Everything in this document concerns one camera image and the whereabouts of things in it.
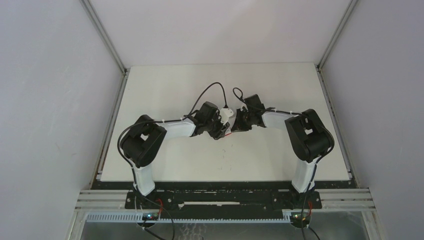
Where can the green circuit board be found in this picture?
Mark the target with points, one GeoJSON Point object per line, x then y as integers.
{"type": "Point", "coordinates": [299, 220]}
{"type": "Point", "coordinates": [151, 217]}

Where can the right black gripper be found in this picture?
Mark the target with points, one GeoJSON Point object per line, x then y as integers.
{"type": "Point", "coordinates": [239, 125]}

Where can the aluminium frame post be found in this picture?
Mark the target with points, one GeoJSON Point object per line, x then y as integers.
{"type": "Point", "coordinates": [96, 21]}
{"type": "Point", "coordinates": [337, 33]}

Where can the right green circuit board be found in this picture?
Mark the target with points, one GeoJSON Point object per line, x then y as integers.
{"type": "Point", "coordinates": [299, 220]}

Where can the right aluminium frame post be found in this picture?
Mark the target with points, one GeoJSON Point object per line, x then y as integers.
{"type": "Point", "coordinates": [337, 33]}

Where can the left green circuit board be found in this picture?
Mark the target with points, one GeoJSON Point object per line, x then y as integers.
{"type": "Point", "coordinates": [151, 217]}

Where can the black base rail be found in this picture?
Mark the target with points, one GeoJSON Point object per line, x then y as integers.
{"type": "Point", "coordinates": [245, 200]}

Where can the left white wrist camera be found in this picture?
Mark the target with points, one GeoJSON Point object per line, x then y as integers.
{"type": "Point", "coordinates": [227, 115]}

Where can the red white staple box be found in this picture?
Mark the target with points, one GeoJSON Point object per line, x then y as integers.
{"type": "Point", "coordinates": [228, 134]}

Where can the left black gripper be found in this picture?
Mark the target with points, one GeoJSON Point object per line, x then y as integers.
{"type": "Point", "coordinates": [222, 132]}

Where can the left aluminium frame post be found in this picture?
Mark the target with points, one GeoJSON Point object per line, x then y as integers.
{"type": "Point", "coordinates": [96, 21]}

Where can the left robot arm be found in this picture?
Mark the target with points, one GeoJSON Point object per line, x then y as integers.
{"type": "Point", "coordinates": [140, 143]}

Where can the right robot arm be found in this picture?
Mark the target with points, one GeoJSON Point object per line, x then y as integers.
{"type": "Point", "coordinates": [310, 139]}

